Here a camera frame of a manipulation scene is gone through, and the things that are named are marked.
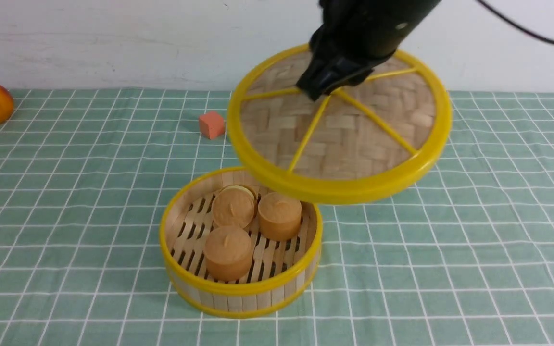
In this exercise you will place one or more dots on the brown steamed bun left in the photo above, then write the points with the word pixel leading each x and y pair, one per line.
pixel 233 208

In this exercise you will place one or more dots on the green checkered tablecloth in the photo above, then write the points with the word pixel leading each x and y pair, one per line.
pixel 464 257

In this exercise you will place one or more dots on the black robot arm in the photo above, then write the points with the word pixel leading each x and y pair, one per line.
pixel 356 36

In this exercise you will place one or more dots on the yellow bamboo steamer lid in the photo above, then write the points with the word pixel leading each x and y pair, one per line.
pixel 359 144

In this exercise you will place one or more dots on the brown steamed bun front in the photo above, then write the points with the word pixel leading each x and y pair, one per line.
pixel 228 253

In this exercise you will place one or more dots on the brown steamed bun right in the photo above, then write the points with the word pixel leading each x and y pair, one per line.
pixel 280 216

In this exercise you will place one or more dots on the pale bun at back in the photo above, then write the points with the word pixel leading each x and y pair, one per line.
pixel 247 189

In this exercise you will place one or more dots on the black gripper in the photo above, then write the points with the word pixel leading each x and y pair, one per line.
pixel 336 65

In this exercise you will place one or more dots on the orange foam cube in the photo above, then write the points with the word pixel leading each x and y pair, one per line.
pixel 211 125

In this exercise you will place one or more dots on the brown steamed bun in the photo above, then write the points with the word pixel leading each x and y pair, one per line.
pixel 228 253
pixel 280 216
pixel 233 208

